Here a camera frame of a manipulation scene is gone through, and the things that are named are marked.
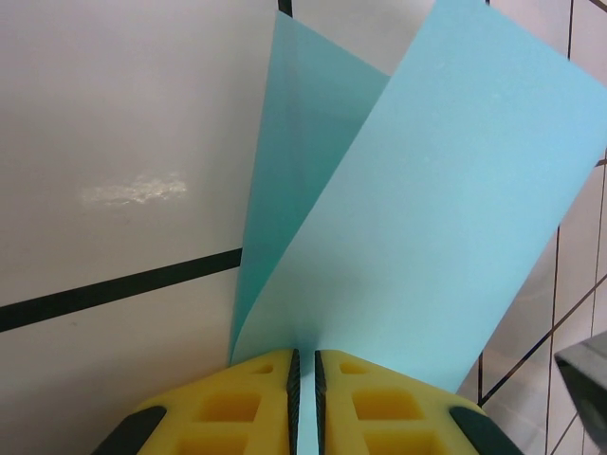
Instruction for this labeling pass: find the light blue paper sheet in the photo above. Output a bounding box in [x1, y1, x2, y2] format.
[228, 0, 607, 455]

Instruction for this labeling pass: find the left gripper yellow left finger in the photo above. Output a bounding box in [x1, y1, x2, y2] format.
[97, 349, 303, 455]

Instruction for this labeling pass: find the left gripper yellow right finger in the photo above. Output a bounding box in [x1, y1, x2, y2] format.
[315, 349, 521, 455]

